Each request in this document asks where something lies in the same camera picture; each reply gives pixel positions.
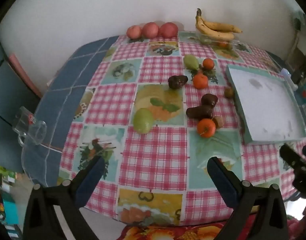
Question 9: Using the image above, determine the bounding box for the white tray with teal rim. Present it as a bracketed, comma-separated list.
[225, 64, 306, 145]

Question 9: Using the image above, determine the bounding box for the small green mango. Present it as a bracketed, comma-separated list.
[184, 54, 200, 70]

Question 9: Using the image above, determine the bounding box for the bunch of yellow bananas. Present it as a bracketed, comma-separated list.
[196, 8, 243, 34]

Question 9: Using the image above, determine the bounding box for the short yellow banana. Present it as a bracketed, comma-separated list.
[195, 17, 235, 41]

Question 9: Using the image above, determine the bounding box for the red apple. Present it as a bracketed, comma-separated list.
[142, 22, 159, 38]
[126, 25, 143, 39]
[159, 22, 178, 39]

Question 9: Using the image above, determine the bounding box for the pink checked printed tablecloth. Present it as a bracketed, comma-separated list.
[57, 31, 303, 227]

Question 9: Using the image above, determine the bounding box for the blue tablecloth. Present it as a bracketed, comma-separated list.
[21, 35, 291, 188]

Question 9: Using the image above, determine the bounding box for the large green mango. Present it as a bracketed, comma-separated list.
[133, 108, 154, 134]

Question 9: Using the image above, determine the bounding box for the clear plastic container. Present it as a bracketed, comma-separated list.
[196, 31, 241, 50]

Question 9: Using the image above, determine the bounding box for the clear glass mug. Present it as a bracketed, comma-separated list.
[12, 106, 47, 146]

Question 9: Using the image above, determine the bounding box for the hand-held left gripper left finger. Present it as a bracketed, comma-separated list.
[22, 156, 106, 240]

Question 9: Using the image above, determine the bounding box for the floral cushion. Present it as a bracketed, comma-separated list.
[122, 217, 258, 240]

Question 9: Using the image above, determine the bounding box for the dark brown avocado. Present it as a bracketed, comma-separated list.
[168, 75, 188, 89]
[186, 106, 214, 120]
[201, 94, 218, 107]

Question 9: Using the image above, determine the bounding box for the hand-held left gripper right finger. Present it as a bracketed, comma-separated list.
[206, 156, 289, 240]

